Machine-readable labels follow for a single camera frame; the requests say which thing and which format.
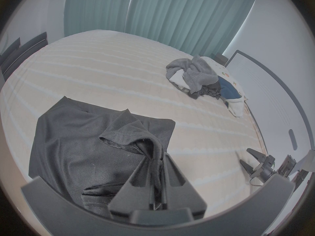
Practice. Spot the black T-shirt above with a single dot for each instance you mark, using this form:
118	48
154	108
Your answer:
86	144

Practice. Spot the black chest of drawers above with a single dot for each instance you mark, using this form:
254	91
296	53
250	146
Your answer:
24	50

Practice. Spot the grey bedside table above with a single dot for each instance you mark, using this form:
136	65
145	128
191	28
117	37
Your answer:
220	58

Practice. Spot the pile of clothes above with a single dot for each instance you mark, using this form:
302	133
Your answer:
196	75

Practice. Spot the bed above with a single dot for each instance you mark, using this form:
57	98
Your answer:
110	70

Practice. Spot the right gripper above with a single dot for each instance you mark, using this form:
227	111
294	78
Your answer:
263	172

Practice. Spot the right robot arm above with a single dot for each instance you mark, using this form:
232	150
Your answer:
305	161

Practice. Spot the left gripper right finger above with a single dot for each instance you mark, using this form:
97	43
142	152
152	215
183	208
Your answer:
182	195

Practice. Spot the blue-green curtain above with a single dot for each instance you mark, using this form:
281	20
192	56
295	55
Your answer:
192	16
98	8

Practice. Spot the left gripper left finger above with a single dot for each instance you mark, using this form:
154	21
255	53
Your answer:
128	195

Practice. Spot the white printed pillow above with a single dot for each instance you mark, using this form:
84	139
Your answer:
221	67

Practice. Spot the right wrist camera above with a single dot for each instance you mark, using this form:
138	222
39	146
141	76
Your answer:
270	160

